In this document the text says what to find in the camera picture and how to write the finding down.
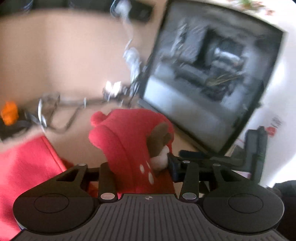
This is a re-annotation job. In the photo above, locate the red fleece hooded onesie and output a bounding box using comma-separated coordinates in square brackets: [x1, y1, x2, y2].
[1, 109, 175, 240]

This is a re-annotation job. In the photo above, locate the black cable bundle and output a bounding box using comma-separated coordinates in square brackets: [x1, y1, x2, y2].
[23, 55, 153, 135]

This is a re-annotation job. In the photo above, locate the white coiled cable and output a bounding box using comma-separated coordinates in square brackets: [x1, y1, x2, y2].
[111, 0, 143, 82]

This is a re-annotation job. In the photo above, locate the right monitor showing picture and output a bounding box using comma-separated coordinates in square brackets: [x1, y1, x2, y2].
[140, 1, 284, 153]

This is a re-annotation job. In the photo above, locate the crumpled pink paper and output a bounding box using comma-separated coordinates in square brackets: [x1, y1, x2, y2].
[103, 81, 122, 99]

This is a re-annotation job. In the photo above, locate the black desk power strip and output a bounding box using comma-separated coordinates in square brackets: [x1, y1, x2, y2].
[1, 0, 154, 23]

